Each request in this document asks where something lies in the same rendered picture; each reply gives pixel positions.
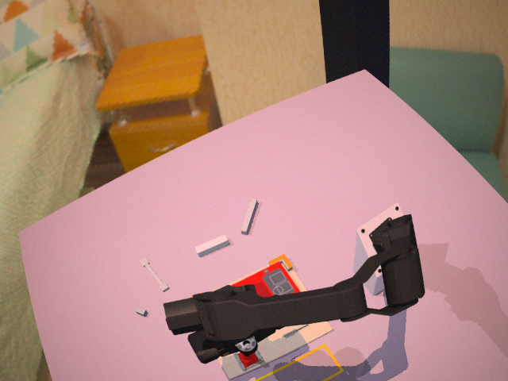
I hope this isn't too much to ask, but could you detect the pale pink rectangular bar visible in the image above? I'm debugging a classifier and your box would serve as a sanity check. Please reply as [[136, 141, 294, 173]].
[[195, 234, 229, 257], [241, 198, 258, 235]]

